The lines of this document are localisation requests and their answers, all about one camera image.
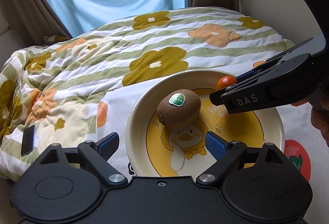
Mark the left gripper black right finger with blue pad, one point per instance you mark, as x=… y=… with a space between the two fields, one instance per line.
x=230 y=157

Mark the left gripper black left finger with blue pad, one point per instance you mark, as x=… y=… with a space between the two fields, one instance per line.
x=93 y=157

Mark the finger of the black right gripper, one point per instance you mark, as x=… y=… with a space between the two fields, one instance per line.
x=269 y=62
x=219 y=97

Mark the small mandarin orange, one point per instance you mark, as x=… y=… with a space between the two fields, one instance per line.
x=225 y=82

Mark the brown kiwi with sticker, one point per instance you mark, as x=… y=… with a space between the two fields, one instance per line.
x=178 y=109

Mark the person's hand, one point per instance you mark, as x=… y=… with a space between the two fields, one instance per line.
x=319 y=120

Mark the cream duck pattern plate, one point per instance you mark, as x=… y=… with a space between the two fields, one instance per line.
x=156 y=151

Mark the white fruit print cloth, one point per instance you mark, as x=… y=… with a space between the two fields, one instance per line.
x=125 y=84

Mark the black smartphone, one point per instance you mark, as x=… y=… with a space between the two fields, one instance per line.
x=27 y=145

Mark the floral striped quilt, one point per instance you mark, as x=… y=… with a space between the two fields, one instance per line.
x=56 y=87

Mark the grey headboard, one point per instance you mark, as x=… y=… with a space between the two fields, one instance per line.
x=10 y=42

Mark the left brown curtain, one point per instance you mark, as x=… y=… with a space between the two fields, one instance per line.
x=32 y=20

